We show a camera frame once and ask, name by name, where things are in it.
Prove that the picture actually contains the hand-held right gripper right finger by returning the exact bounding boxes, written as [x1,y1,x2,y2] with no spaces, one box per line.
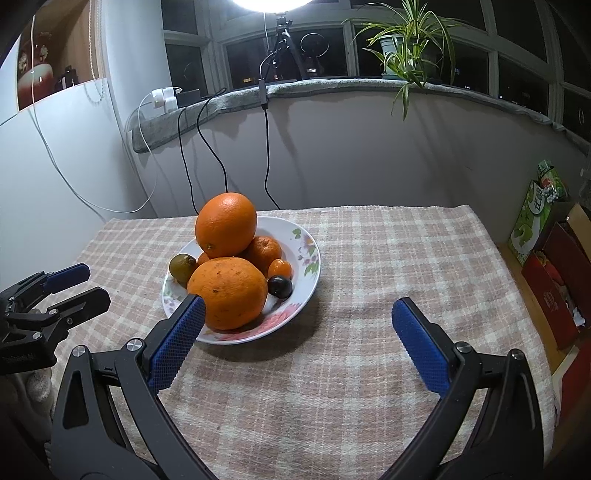
[392,298,544,480]

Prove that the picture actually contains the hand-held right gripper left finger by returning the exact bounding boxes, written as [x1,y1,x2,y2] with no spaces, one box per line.
[51,295,218,480]

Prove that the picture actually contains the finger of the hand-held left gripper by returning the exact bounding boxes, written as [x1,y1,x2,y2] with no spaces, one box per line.
[0,263,92,311]
[6,286,112,345]

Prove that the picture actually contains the large orange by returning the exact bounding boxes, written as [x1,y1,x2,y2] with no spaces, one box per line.
[187,257,269,330]

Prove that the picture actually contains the green-brown round fruit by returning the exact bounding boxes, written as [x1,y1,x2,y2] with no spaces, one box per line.
[169,254,198,284]

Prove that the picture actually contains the dark plum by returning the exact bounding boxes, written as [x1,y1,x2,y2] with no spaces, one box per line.
[268,275,293,299]

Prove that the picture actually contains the medium orange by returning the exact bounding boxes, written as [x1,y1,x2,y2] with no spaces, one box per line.
[195,192,258,259]

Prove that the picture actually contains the white floral plate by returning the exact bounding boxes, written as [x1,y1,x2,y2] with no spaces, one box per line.
[161,216,321,345]

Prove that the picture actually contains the plaid tablecloth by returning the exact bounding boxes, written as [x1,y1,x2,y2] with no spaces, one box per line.
[41,205,555,480]

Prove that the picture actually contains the red box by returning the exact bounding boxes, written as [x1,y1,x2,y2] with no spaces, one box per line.
[522,222,591,352]

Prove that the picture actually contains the green printed box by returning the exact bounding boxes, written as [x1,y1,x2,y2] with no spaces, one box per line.
[508,159,570,267]

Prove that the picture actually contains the brown cardboard box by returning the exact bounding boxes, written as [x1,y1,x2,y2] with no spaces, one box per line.
[566,203,591,260]

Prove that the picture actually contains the dark bottles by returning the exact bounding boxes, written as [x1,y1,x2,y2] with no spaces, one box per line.
[55,66,79,92]

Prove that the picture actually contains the red and white vase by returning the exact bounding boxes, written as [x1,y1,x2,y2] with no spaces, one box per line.
[17,32,54,110]

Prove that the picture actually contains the white chargers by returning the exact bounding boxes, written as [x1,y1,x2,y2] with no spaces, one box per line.
[151,88,179,112]

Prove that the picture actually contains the potted spider plant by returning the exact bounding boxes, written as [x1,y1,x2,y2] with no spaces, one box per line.
[342,0,462,121]

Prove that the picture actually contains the black tripod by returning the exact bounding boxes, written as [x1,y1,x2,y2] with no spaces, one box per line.
[257,16,306,82]

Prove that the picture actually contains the long white cable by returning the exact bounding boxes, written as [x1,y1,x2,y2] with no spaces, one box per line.
[30,14,158,214]

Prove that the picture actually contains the short white cable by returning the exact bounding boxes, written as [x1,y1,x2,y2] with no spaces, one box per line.
[137,88,184,154]

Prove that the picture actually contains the black ring light cable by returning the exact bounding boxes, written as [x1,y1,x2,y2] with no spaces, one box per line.
[263,109,283,211]

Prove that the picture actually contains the white bead string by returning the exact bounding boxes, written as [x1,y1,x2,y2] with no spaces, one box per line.
[83,0,110,103]

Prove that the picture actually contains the window frame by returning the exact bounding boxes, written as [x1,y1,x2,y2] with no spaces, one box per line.
[159,0,591,134]

